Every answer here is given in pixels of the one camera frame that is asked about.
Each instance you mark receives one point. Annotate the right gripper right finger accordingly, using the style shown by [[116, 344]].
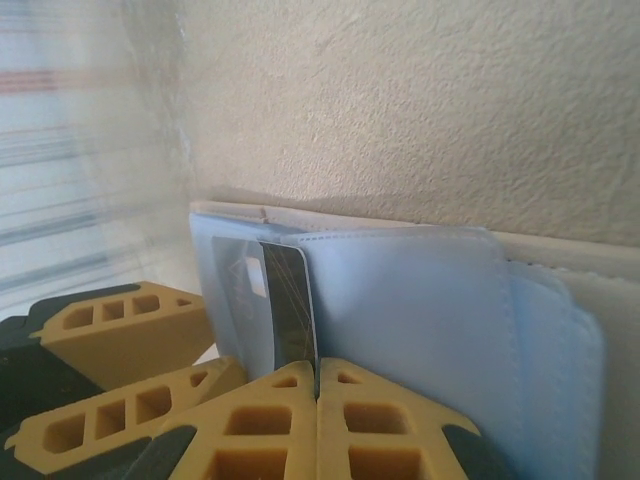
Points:
[[335, 400]]

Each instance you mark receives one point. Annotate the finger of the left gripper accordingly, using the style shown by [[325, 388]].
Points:
[[125, 392], [125, 340]]

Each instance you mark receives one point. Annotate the beige card holder wallet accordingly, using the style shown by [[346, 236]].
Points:
[[425, 325]]

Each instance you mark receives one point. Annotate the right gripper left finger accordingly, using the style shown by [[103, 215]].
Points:
[[300, 400]]

